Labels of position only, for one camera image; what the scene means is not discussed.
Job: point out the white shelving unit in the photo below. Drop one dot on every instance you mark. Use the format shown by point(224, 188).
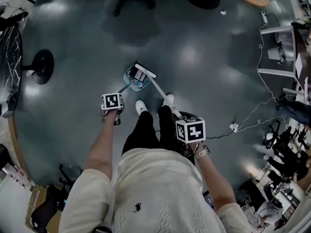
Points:
point(301, 6)

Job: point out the teal dustpan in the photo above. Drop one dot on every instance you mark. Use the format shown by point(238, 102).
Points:
point(126, 78)

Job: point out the person's white shoe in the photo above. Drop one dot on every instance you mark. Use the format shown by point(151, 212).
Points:
point(169, 99)
point(141, 107)

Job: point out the white power strip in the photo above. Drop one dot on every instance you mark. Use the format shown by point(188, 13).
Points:
point(234, 127)
point(264, 16)

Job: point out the person's right white shoe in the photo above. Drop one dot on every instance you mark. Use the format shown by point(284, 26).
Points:
point(169, 99)

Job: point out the metal wristwatch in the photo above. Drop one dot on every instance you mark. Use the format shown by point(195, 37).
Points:
point(202, 152)

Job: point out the small white paper scrap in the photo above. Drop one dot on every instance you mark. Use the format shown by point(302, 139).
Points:
point(223, 12)

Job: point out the person's left white shoe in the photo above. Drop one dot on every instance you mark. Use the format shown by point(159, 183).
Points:
point(141, 107)

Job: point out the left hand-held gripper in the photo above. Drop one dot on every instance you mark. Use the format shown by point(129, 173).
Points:
point(111, 101)

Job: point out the person's right forearm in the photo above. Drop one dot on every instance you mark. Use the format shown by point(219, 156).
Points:
point(216, 186)

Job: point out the person's cream knit shirt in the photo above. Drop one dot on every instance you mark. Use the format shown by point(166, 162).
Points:
point(155, 190)

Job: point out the white paper sheet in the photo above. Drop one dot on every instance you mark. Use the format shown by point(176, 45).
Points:
point(299, 65)

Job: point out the person's left forearm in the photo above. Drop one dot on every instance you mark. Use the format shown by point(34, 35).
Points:
point(102, 149)

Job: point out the white blue packet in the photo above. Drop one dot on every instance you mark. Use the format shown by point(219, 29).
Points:
point(137, 83)

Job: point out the black small box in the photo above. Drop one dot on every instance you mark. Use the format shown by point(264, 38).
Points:
point(139, 76)

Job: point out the white broom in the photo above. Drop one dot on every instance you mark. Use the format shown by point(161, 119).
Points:
point(160, 90)

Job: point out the white plastic container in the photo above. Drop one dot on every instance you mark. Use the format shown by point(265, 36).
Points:
point(275, 54)
point(283, 38)

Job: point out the person's right hand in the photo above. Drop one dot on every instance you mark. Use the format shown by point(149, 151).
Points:
point(197, 147)

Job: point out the small white plastic item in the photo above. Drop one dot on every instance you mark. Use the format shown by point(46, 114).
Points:
point(30, 72)

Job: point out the person's black trousers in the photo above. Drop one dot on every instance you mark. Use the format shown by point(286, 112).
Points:
point(145, 135)

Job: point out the white frame desk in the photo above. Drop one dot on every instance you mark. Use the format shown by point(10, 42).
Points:
point(277, 29)

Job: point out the black marble round table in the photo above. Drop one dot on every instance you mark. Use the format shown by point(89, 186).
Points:
point(9, 57)

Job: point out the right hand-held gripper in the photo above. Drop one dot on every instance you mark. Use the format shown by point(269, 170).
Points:
point(192, 131)

